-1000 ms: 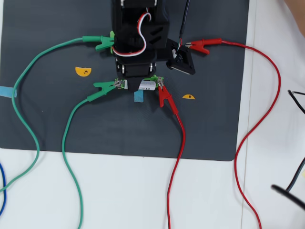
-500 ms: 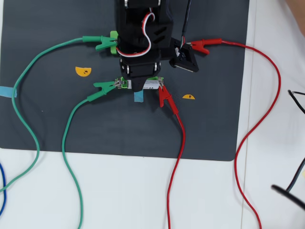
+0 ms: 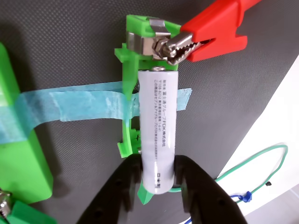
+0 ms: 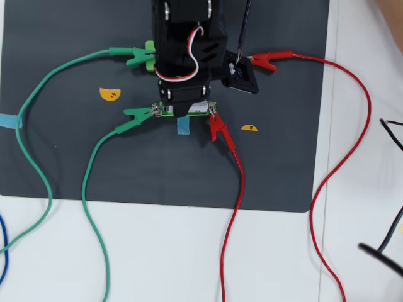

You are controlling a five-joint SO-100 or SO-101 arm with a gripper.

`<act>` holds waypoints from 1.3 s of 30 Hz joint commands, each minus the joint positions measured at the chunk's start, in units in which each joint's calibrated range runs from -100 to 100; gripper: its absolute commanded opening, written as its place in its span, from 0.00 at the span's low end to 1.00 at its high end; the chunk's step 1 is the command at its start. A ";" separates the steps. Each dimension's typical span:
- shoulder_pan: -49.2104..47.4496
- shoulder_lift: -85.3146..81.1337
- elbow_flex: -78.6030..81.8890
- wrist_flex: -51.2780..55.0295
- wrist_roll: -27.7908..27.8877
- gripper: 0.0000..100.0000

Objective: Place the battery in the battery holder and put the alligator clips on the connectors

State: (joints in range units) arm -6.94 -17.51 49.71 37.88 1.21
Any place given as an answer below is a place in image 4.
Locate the orange semicircle paper sticker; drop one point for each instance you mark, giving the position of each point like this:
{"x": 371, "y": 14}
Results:
{"x": 110, "y": 95}
{"x": 247, "y": 128}

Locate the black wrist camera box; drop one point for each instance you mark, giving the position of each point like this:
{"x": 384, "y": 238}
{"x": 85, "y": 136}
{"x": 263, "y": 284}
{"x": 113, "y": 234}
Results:
{"x": 244, "y": 78}

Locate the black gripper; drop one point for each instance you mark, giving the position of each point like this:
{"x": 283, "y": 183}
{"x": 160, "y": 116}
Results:
{"x": 185, "y": 94}

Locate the person bare forearm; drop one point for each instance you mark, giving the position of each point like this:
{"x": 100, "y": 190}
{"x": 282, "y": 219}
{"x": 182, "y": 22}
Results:
{"x": 393, "y": 15}

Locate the dark grey work mat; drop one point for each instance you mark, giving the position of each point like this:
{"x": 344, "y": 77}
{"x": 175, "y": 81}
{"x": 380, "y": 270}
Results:
{"x": 157, "y": 173}

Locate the white AA battery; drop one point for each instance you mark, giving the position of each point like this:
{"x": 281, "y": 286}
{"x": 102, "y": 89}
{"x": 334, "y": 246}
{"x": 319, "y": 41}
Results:
{"x": 200, "y": 107}

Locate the green alligator clip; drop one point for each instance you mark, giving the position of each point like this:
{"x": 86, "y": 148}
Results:
{"x": 135, "y": 55}
{"x": 138, "y": 114}

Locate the blue masking tape strip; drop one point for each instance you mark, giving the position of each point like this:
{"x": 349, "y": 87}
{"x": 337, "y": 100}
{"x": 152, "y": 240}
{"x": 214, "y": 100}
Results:
{"x": 9, "y": 121}
{"x": 183, "y": 126}

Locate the red alligator clip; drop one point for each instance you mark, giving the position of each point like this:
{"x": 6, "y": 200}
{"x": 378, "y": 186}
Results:
{"x": 270, "y": 58}
{"x": 217, "y": 126}

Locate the green bulb holder block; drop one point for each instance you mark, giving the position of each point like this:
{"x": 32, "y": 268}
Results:
{"x": 149, "y": 44}

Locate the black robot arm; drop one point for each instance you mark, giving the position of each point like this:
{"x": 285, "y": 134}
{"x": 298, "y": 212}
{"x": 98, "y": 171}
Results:
{"x": 176, "y": 37}

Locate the green battery holder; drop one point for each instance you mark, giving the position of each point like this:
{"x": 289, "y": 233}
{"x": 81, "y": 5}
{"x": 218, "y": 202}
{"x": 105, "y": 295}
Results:
{"x": 166, "y": 113}

